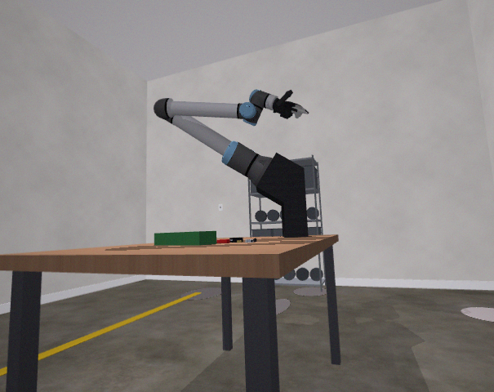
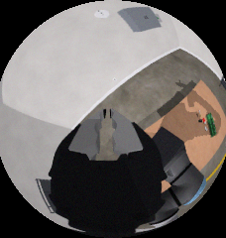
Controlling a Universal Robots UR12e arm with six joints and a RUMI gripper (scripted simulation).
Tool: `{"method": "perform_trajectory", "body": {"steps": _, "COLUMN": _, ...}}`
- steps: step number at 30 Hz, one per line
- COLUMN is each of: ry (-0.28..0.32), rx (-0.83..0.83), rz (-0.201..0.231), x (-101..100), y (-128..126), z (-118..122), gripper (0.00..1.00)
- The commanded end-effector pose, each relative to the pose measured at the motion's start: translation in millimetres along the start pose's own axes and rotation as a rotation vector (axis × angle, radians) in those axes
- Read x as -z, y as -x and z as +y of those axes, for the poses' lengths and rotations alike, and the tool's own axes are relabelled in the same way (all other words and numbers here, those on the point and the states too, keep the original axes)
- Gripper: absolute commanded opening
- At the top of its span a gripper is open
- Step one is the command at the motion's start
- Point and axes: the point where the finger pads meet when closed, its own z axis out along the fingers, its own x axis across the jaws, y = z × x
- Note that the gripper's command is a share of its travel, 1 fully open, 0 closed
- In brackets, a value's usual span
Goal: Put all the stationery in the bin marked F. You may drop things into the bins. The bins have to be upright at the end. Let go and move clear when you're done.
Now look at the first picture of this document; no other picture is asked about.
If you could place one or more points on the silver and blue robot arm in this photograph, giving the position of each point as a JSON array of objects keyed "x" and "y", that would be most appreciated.
[{"x": 235, "y": 155}]

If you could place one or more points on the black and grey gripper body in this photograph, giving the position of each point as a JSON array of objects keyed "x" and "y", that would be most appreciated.
[{"x": 282, "y": 110}]

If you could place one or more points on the green three-compartment bin rack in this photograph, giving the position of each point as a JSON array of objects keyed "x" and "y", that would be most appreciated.
[{"x": 185, "y": 238}]

